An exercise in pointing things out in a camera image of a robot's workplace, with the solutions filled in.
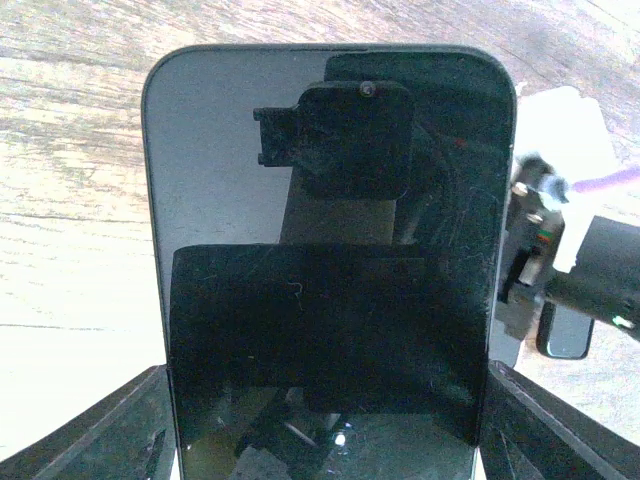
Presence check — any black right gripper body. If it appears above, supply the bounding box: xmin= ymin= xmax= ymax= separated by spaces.
xmin=498 ymin=154 xmax=568 ymax=304

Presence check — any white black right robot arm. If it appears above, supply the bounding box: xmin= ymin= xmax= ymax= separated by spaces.
xmin=497 ymin=154 xmax=639 ymax=340

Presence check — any teal edged black phone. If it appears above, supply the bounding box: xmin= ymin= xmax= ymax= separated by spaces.
xmin=536 ymin=302 xmax=595 ymax=360

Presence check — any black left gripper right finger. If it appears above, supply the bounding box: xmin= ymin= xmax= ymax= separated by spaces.
xmin=479 ymin=361 xmax=639 ymax=479

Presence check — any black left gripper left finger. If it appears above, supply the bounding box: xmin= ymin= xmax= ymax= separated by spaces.
xmin=1 ymin=365 xmax=173 ymax=479

